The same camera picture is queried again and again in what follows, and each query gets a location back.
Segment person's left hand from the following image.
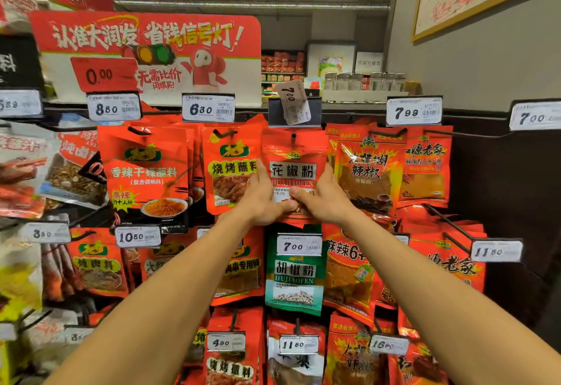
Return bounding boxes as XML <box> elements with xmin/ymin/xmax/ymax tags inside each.
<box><xmin>232</xmin><ymin>159</ymin><xmax>299</xmax><ymax>228</ymax></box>

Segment person's right hand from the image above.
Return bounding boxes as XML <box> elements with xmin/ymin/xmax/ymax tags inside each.
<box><xmin>289</xmin><ymin>163</ymin><xmax>356</xmax><ymax>226</ymax></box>

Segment red barbecue dip seasoning packet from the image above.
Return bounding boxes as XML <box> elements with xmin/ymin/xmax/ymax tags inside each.
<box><xmin>202</xmin><ymin>117</ymin><xmax>268</xmax><ymax>215</ymax></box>

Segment chili powder packets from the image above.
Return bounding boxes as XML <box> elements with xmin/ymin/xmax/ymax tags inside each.
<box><xmin>337</xmin><ymin>139</ymin><xmax>404</xmax><ymax>215</ymax></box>

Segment huajiao powder packets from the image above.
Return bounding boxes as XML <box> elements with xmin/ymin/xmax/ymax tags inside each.
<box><xmin>261</xmin><ymin>126</ymin><xmax>330</xmax><ymax>219</ymax></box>

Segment person's right forearm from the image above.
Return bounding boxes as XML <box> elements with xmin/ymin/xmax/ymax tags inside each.
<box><xmin>337</xmin><ymin>209</ymin><xmax>561</xmax><ymax>385</ymax></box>

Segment person's left forearm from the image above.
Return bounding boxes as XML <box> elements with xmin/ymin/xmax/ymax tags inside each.
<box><xmin>44</xmin><ymin>214</ymin><xmax>255</xmax><ymax>385</ymax></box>

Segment distant shelf goods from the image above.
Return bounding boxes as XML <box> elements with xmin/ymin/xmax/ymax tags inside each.
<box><xmin>261</xmin><ymin>49</ymin><xmax>408</xmax><ymax>105</ymax></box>

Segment green white-label packet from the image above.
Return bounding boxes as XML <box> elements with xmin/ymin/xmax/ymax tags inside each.
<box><xmin>265</xmin><ymin>223</ymin><xmax>327</xmax><ymax>315</ymax></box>

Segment hanging display of seasoning packets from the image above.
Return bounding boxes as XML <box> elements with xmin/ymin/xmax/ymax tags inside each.
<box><xmin>0</xmin><ymin>86</ymin><xmax>561</xmax><ymax>373</ymax></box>

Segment rows of hanging red packets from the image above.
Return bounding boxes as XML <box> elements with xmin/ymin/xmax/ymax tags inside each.
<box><xmin>65</xmin><ymin>117</ymin><xmax>487</xmax><ymax>385</ymax></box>

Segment white picture poster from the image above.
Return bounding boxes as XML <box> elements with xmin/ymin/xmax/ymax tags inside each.
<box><xmin>307</xmin><ymin>41</ymin><xmax>357</xmax><ymax>79</ymax></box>

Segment small white sign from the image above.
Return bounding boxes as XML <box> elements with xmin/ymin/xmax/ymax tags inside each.
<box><xmin>355</xmin><ymin>51</ymin><xmax>384</xmax><ymax>75</ymax></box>

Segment clear packet with red label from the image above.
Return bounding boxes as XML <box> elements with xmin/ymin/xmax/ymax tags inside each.
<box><xmin>39</xmin><ymin>117</ymin><xmax>110</xmax><ymax>210</ymax></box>

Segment red white promotion sign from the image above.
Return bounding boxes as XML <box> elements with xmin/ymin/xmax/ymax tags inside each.
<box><xmin>30</xmin><ymin>11</ymin><xmax>262</xmax><ymax>105</ymax></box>

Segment white red-print sauce packet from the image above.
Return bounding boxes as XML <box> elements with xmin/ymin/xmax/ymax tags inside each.
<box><xmin>0</xmin><ymin>126</ymin><xmax>49</xmax><ymax>219</ymax></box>

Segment pale white packet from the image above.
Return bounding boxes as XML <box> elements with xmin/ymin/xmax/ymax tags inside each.
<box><xmin>0</xmin><ymin>240</ymin><xmax>45</xmax><ymax>320</ymax></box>

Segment assorted green brown packets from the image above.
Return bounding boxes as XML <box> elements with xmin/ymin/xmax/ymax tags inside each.
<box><xmin>0</xmin><ymin>310</ymin><xmax>89</xmax><ymax>385</ymax></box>

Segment black category sign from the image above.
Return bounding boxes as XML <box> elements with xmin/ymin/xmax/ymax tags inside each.
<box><xmin>0</xmin><ymin>34</ymin><xmax>45</xmax><ymax>92</ymax></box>

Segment metal ceiling rail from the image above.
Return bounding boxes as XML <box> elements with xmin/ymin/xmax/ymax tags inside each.
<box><xmin>114</xmin><ymin>0</ymin><xmax>391</xmax><ymax>11</ymax></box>

